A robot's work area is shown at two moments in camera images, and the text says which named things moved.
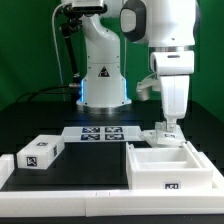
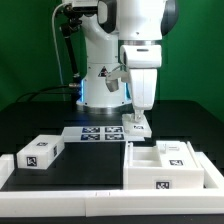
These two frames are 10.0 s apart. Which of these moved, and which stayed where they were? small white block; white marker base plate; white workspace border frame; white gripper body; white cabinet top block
Moved: small white block; white gripper body
Stayed: white cabinet top block; white marker base plate; white workspace border frame
